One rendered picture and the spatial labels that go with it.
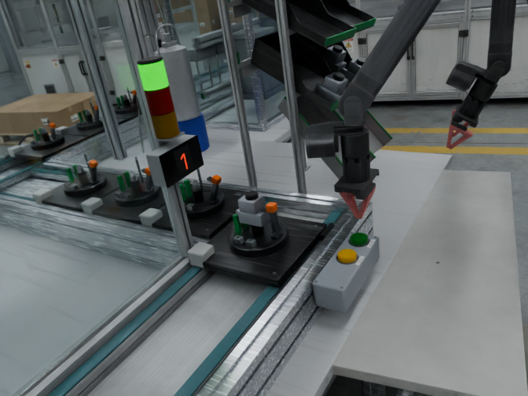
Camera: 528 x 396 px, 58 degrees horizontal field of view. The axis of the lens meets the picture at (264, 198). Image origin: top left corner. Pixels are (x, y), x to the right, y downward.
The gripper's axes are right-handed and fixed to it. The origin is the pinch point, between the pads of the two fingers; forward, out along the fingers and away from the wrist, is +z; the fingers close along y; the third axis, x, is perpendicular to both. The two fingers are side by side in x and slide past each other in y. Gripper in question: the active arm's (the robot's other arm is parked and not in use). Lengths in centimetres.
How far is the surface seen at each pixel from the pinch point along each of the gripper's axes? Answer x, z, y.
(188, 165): -31.0, -16.1, 16.6
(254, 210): -20.0, -3.9, 10.9
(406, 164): -8, 17, -65
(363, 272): 3.4, 9.5, 7.5
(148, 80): -33, -35, 20
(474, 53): -39, 53, -402
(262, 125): -79, 14, -87
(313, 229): -11.5, 5.8, 0.1
